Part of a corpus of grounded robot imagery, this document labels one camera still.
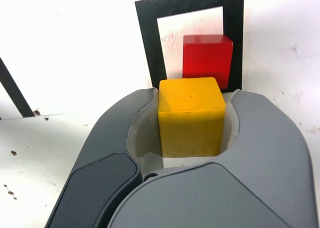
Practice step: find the black tape square outline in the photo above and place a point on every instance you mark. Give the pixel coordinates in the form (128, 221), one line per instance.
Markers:
(150, 38)

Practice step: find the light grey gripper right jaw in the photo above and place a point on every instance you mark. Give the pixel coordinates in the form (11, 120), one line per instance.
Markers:
(237, 188)

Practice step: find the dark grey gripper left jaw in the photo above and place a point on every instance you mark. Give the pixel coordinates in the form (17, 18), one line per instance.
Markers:
(105, 158)

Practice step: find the red cube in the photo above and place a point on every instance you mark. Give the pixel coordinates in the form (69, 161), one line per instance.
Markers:
(207, 58)

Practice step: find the yellow cube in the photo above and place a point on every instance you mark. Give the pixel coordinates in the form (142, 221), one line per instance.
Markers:
(190, 113)

